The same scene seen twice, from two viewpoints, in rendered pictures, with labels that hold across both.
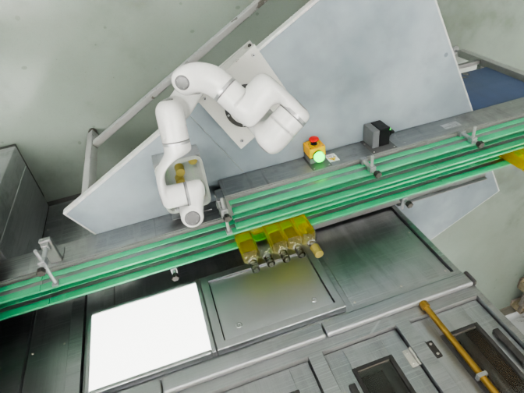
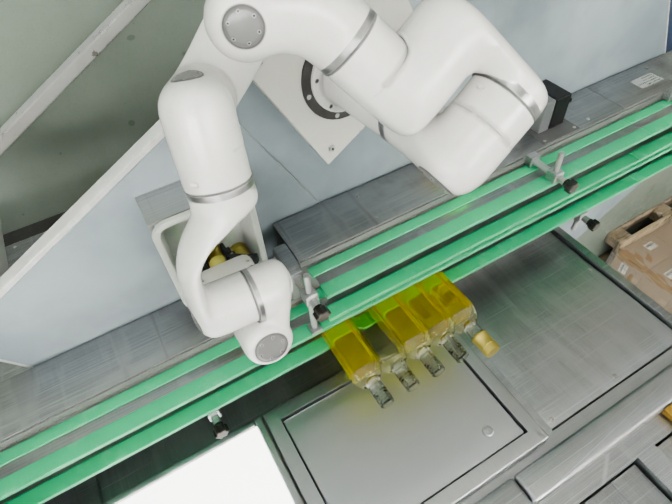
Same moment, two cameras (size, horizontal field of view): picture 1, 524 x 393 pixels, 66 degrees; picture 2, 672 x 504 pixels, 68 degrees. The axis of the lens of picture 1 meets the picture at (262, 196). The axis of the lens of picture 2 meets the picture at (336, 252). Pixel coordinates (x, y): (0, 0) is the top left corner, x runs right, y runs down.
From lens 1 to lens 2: 69 cm
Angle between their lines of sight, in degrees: 15
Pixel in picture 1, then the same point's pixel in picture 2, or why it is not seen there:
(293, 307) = (457, 453)
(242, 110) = (403, 97)
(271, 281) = (399, 402)
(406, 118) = (580, 73)
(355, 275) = (533, 364)
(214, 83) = (332, 26)
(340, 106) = not seen: hidden behind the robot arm
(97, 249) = (42, 406)
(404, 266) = (606, 335)
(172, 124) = (215, 145)
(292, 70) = not seen: outside the picture
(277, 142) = (482, 170)
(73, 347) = not seen: outside the picture
